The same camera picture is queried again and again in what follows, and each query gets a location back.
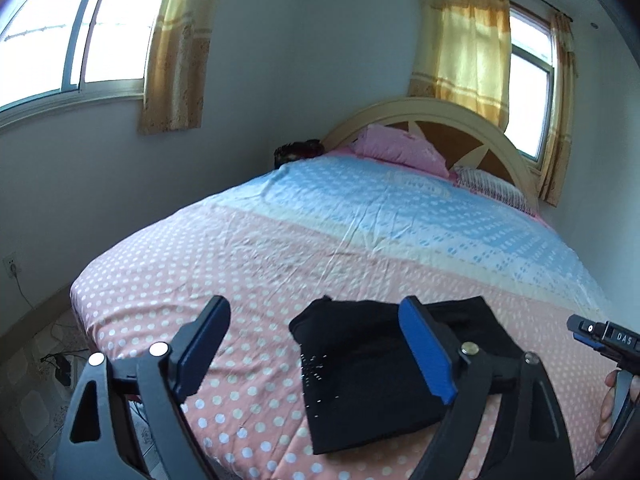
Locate pink pillow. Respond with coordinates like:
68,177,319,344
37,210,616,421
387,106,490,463
348,124,451,178

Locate pink blue polka-dot bedspread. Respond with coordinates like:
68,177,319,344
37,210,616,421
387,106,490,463
70,152,618,480

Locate striped pillow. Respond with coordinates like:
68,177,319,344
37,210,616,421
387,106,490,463
452,166,536,216

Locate thin wall cable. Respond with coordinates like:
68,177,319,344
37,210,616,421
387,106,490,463
12,267,38,313

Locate large sliding window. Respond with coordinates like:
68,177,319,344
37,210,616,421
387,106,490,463
0,0,176,128

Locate cream wooden headboard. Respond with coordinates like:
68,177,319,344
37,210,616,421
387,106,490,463
320,97,541,211

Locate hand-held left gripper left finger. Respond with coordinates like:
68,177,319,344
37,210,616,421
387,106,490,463
52,295,232,480

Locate black floor power strip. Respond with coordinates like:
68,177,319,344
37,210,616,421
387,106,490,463
40,352,77,387

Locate yellow patterned curtain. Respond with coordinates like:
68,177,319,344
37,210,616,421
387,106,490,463
138,0,223,135

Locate black pants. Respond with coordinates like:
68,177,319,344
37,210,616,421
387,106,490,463
289,296,526,456

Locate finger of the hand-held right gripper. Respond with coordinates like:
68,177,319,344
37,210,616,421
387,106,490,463
567,314,608,350

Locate person's right hand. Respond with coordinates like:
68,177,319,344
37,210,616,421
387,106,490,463
595,367,640,447

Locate small window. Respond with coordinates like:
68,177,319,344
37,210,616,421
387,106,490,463
505,2,558,163

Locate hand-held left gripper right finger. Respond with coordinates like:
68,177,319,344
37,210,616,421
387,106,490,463
400,296,576,480

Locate wide yellow curtain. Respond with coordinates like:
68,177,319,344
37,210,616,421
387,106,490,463
407,0,511,128

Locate narrow yellow curtain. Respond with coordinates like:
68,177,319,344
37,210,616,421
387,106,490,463
537,12,576,207

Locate dark bedside object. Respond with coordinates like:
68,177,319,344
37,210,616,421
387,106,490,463
273,139,325,171

